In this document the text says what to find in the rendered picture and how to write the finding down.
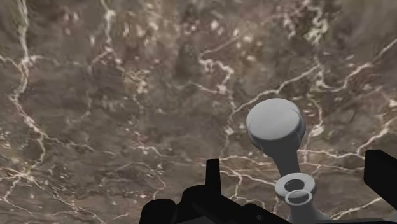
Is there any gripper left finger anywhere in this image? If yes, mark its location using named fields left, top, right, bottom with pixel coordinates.
left=139, top=158, right=289, bottom=224

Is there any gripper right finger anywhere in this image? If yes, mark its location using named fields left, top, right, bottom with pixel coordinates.
left=363, top=149, right=397, bottom=211

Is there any grey round-headed kitchen tool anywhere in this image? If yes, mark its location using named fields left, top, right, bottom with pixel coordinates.
left=246, top=97, right=333, bottom=224

